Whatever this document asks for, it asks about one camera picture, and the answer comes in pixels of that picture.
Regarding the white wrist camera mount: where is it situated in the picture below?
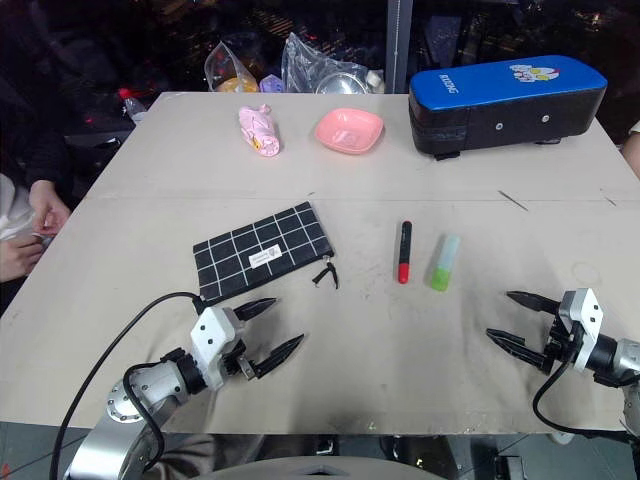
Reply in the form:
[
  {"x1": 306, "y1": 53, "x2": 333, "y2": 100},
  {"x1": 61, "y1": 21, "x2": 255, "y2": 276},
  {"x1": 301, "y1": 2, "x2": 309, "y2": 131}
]
[
  {"x1": 189, "y1": 305, "x2": 247, "y2": 392},
  {"x1": 556, "y1": 287, "x2": 606, "y2": 374}
]

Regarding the grey rounded robot torso cover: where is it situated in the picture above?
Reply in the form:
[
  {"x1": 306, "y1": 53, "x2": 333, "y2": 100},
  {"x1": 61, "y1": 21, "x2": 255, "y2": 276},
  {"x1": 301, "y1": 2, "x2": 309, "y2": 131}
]
[{"x1": 207, "y1": 455, "x2": 451, "y2": 480}]

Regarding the bystander bare hand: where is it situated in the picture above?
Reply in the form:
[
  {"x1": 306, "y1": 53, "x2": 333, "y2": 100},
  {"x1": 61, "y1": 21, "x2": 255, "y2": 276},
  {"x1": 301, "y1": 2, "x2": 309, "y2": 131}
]
[
  {"x1": 0, "y1": 238, "x2": 49, "y2": 284},
  {"x1": 28, "y1": 179, "x2": 73, "y2": 237}
]

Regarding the red black marker pen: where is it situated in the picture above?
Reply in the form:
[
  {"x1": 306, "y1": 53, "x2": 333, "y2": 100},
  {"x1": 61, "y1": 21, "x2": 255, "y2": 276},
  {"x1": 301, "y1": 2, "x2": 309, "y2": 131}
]
[{"x1": 397, "y1": 219, "x2": 415, "y2": 285}]

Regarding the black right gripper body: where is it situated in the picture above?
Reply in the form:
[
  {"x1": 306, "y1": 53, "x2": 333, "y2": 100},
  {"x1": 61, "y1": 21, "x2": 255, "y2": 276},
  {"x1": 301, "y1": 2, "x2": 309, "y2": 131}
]
[{"x1": 542, "y1": 310, "x2": 585, "y2": 375}]

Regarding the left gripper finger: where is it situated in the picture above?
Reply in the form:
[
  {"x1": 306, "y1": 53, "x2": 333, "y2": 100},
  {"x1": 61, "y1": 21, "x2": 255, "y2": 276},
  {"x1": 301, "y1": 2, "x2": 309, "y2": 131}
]
[
  {"x1": 232, "y1": 297, "x2": 278, "y2": 322},
  {"x1": 249, "y1": 333, "x2": 306, "y2": 379}
]

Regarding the pink folded cloth bundle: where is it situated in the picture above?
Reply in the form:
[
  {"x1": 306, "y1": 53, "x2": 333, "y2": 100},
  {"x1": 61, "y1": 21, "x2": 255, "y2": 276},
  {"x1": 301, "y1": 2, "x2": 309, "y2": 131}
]
[{"x1": 237, "y1": 103, "x2": 282, "y2": 160}]

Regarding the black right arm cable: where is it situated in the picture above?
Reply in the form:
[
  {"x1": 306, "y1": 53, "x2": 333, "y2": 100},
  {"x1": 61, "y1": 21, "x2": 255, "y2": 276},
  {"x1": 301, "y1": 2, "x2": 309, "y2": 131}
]
[{"x1": 531, "y1": 344, "x2": 632, "y2": 435}]

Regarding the black grid pencil pouch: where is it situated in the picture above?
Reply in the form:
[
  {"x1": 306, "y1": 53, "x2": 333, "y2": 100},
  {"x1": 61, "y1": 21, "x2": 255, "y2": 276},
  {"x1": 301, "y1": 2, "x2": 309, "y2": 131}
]
[{"x1": 192, "y1": 201, "x2": 341, "y2": 308}]

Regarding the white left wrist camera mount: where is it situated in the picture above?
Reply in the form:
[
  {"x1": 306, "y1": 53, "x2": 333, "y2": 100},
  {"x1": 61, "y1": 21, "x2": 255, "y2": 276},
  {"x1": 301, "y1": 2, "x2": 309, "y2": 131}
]
[{"x1": 189, "y1": 305, "x2": 247, "y2": 392}]

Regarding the white vertical pole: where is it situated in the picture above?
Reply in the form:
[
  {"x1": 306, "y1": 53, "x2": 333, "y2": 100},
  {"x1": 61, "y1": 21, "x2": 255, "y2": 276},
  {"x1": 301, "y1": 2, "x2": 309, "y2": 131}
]
[{"x1": 386, "y1": 0, "x2": 414, "y2": 95}]

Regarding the clear bag with orange contents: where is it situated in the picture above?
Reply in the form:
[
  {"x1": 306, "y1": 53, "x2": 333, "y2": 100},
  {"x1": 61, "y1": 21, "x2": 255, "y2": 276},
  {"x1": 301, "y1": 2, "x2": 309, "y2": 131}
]
[{"x1": 203, "y1": 40, "x2": 262, "y2": 94}]

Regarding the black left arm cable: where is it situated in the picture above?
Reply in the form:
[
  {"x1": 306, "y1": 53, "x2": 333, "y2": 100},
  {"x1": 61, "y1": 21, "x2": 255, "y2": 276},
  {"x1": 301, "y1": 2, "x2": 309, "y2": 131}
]
[{"x1": 48, "y1": 291, "x2": 207, "y2": 480}]

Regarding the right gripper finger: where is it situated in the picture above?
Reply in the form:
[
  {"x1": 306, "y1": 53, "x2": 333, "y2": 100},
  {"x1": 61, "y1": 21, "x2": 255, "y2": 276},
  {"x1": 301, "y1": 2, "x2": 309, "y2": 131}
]
[
  {"x1": 505, "y1": 290, "x2": 564, "y2": 316},
  {"x1": 485, "y1": 327, "x2": 552, "y2": 372}
]

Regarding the red-capped clear plastic bottle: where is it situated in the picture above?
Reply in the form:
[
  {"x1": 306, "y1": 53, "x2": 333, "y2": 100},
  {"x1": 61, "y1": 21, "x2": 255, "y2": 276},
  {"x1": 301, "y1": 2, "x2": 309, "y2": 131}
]
[{"x1": 117, "y1": 87, "x2": 149, "y2": 127}]

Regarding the clear crumpled plastic bag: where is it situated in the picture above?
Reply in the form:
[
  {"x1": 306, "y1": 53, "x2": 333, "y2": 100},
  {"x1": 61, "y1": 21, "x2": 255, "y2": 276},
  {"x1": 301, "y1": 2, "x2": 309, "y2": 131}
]
[{"x1": 281, "y1": 31, "x2": 387, "y2": 96}]

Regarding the green-capped translucent glue stick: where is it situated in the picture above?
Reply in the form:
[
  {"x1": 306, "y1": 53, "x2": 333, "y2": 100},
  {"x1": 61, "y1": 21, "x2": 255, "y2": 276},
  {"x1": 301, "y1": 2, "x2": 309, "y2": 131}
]
[{"x1": 430, "y1": 234, "x2": 462, "y2": 293}]

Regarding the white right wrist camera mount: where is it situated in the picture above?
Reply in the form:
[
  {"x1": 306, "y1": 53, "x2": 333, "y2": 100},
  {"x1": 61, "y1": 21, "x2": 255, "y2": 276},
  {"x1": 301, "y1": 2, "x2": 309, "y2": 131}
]
[{"x1": 556, "y1": 287, "x2": 606, "y2": 374}]

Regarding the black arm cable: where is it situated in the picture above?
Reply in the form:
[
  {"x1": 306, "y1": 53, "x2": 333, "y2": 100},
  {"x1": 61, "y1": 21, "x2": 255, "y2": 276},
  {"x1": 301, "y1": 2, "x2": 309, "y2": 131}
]
[
  {"x1": 531, "y1": 344, "x2": 632, "y2": 435},
  {"x1": 48, "y1": 291, "x2": 207, "y2": 480}
]

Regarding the blue black boxing pad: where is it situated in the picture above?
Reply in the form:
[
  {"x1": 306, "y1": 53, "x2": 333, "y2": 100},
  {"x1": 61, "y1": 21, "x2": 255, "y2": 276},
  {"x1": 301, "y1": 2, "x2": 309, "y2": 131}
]
[{"x1": 407, "y1": 54, "x2": 609, "y2": 162}]

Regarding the pink plastic bowl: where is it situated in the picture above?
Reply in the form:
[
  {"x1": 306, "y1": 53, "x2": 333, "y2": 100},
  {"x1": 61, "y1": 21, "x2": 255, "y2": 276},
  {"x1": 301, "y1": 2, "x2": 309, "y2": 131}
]
[{"x1": 313, "y1": 107, "x2": 385, "y2": 156}]

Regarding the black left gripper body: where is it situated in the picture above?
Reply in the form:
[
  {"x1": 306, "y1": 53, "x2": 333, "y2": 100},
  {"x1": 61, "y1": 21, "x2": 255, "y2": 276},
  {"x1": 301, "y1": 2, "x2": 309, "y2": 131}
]
[{"x1": 218, "y1": 319, "x2": 261, "y2": 381}]

